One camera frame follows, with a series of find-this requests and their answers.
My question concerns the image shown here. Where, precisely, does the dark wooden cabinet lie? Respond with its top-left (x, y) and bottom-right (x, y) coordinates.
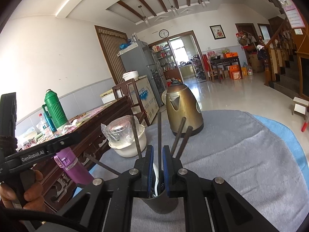
top-left (17, 95), bottom-right (146, 213)

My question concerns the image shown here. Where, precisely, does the white plastic spoon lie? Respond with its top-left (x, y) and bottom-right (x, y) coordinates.
top-left (152, 162), bottom-right (163, 197)

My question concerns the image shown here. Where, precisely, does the purple water bottle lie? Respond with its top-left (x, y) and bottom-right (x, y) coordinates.
top-left (53, 148), bottom-right (95, 187)

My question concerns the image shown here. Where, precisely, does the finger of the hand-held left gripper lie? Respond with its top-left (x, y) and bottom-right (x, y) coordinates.
top-left (51, 135), bottom-right (82, 154)

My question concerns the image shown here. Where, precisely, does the wall calendar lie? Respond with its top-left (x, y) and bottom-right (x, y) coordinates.
top-left (283, 3), bottom-right (306, 29)

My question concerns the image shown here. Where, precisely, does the brown wooden door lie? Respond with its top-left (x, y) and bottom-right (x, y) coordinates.
top-left (94, 25), bottom-right (129, 85)

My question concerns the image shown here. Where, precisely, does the dark chopstick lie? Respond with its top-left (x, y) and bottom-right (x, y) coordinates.
top-left (84, 153), bottom-right (121, 176)
top-left (157, 112), bottom-right (162, 151)
top-left (176, 126), bottom-right (194, 159)
top-left (130, 115), bottom-right (143, 159)
top-left (170, 117), bottom-right (187, 158)

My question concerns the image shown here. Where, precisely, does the person's left hand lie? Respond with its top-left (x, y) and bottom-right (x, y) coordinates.
top-left (0, 171), bottom-right (45, 213)

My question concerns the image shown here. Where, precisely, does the grey refrigerator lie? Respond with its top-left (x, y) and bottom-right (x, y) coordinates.
top-left (120, 40), bottom-right (167, 107)

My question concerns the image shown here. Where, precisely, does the teal flask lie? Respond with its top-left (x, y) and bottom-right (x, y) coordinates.
top-left (46, 115), bottom-right (58, 132)

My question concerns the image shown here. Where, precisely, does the white rice cooker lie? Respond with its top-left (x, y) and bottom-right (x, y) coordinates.
top-left (122, 70), bottom-right (140, 82)

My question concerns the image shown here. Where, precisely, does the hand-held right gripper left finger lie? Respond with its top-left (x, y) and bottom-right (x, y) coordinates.
top-left (57, 146), bottom-right (154, 232)

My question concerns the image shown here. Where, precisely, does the brass electric kettle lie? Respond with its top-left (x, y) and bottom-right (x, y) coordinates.
top-left (161, 80), bottom-right (204, 137)

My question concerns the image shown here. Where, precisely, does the black cable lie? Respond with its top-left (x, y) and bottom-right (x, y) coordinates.
top-left (0, 211), bottom-right (80, 232)

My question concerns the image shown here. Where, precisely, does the blue water jug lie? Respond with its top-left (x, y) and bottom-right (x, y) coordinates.
top-left (242, 62), bottom-right (253, 76)

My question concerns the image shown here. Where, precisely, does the wooden staircase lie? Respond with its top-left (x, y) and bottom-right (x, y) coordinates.
top-left (255, 0), bottom-right (309, 97)

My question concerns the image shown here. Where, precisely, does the grey cloth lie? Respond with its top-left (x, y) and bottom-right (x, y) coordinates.
top-left (95, 110), bottom-right (303, 232)

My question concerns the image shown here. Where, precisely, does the wooden dining table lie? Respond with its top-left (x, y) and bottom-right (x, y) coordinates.
top-left (209, 56), bottom-right (242, 81)

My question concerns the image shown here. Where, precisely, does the clear bottle with red cap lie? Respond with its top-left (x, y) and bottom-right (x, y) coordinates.
top-left (38, 113), bottom-right (50, 136)

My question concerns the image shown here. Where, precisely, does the white step stool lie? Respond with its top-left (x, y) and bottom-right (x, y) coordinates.
top-left (292, 96), bottom-right (309, 119)

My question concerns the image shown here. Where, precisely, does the white chest freezer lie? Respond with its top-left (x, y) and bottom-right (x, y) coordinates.
top-left (130, 75), bottom-right (160, 125)

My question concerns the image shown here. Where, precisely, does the white bowl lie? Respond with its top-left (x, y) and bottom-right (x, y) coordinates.
top-left (108, 124), bottom-right (147, 158)

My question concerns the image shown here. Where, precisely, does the dark utensil cup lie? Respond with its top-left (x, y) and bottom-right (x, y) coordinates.
top-left (141, 182), bottom-right (179, 215)

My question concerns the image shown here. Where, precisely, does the dark wooden chair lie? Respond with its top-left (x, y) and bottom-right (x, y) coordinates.
top-left (112, 78), bottom-right (146, 126)

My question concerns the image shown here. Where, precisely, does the cardboard box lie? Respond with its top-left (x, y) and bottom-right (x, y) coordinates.
top-left (248, 54), bottom-right (264, 73)

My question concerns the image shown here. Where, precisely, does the white foam box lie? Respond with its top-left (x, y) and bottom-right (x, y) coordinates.
top-left (100, 89), bottom-right (116, 104)

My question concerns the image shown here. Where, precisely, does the green thermos flask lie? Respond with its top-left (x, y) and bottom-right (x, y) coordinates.
top-left (42, 89), bottom-right (69, 130)

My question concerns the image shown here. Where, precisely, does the framed wall picture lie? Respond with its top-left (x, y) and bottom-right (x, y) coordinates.
top-left (209, 24), bottom-right (227, 40)

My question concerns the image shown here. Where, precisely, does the colourful table cover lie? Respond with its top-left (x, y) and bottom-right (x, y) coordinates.
top-left (69, 103), bottom-right (115, 126)

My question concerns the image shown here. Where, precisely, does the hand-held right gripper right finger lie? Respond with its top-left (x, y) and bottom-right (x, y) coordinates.
top-left (162, 146), bottom-right (280, 232)

